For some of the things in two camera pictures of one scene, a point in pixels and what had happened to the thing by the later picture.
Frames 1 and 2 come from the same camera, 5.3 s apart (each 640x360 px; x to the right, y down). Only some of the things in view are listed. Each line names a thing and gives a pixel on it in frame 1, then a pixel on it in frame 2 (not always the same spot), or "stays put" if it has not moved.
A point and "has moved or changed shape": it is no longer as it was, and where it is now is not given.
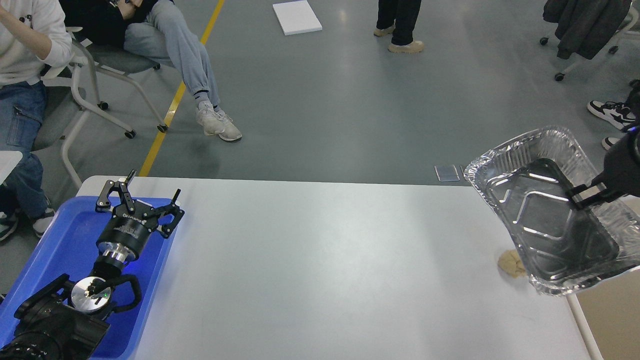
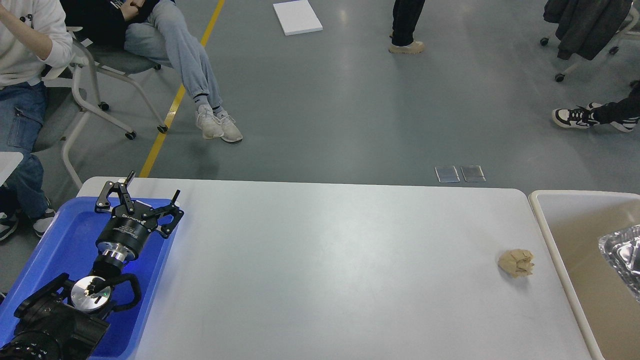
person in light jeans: [160, 30] stays put
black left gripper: [127, 233] stays put
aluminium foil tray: [563, 249] has moved or changed shape
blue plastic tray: [71, 249] stays put
